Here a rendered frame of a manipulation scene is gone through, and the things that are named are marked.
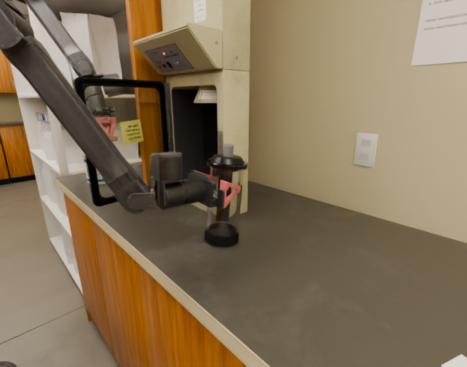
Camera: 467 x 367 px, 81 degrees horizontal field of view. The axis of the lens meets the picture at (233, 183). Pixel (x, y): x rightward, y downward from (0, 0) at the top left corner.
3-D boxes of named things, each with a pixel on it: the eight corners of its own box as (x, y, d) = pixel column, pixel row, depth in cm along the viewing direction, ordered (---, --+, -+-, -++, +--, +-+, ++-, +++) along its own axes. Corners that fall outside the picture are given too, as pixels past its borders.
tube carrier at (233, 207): (223, 223, 86) (228, 156, 80) (248, 237, 78) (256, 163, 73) (195, 231, 78) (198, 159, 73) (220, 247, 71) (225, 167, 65)
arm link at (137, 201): (130, 199, 65) (126, 210, 57) (126, 151, 63) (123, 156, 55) (181, 196, 68) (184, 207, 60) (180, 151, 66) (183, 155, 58)
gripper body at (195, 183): (193, 172, 72) (169, 175, 67) (218, 181, 65) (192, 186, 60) (193, 195, 74) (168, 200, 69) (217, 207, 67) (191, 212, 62)
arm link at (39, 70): (-1, 32, 52) (-39, 11, 42) (26, 17, 53) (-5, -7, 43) (134, 207, 66) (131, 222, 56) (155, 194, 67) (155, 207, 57)
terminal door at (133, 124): (171, 186, 110) (164, 81, 99) (94, 208, 88) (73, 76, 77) (170, 186, 111) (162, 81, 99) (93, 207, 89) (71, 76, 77)
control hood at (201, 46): (165, 76, 100) (163, 46, 97) (223, 68, 77) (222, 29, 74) (134, 73, 92) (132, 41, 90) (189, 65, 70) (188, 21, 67)
